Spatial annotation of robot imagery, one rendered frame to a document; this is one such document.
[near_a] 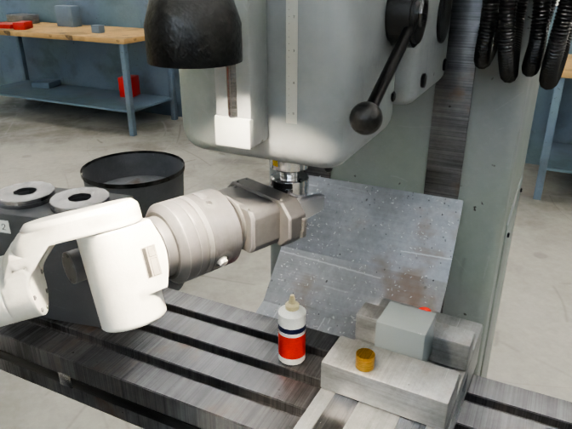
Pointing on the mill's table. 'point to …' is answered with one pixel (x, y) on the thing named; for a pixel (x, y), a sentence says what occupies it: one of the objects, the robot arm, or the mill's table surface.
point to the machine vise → (445, 347)
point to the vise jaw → (392, 382)
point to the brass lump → (365, 359)
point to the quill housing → (306, 82)
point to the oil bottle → (292, 332)
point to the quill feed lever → (413, 25)
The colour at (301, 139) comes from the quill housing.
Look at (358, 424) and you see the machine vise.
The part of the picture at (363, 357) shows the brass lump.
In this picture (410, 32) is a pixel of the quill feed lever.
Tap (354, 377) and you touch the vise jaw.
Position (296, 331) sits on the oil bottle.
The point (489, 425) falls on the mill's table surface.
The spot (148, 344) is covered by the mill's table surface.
